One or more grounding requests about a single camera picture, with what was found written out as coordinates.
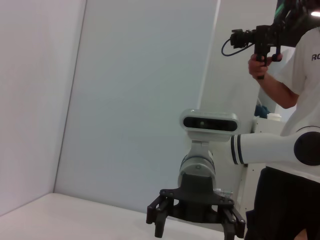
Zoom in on person's hand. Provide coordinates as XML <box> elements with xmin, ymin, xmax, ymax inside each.
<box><xmin>247</xmin><ymin>53</ymin><xmax>273</xmax><ymax>80</ymax></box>

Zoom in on black handheld camera rig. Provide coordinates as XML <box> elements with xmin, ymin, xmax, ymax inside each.
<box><xmin>229</xmin><ymin>0</ymin><xmax>320</xmax><ymax>80</ymax></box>

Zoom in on person in white t-shirt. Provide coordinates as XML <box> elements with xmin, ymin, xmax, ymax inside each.
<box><xmin>244</xmin><ymin>24</ymin><xmax>320</xmax><ymax>240</ymax></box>

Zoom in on blue rig cable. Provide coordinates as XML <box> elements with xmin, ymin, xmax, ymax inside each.
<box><xmin>221</xmin><ymin>37</ymin><xmax>256</xmax><ymax>57</ymax></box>

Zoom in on person's bare forearm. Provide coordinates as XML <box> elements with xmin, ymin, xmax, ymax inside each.
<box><xmin>257</xmin><ymin>72</ymin><xmax>301</xmax><ymax>110</ymax></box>

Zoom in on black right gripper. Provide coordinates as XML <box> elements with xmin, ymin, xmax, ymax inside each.
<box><xmin>146</xmin><ymin>173</ymin><xmax>248</xmax><ymax>240</ymax></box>

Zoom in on teal object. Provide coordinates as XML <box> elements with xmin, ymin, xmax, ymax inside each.
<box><xmin>254</xmin><ymin>104</ymin><xmax>270</xmax><ymax>118</ymax></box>

